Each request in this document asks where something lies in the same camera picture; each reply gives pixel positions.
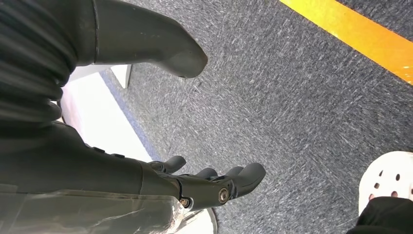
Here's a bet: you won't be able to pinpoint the person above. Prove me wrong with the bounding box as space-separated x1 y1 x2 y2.
346 196 413 234

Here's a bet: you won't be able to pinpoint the white panel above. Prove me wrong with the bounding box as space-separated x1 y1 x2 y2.
59 64 154 163

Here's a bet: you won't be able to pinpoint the white rounded object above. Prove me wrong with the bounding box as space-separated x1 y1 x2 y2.
175 208 218 234

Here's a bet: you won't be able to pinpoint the white shoe with holes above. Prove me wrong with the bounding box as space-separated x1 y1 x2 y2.
358 151 413 216

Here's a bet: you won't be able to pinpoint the yellow floor tape line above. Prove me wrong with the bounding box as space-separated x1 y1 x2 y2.
279 0 413 85

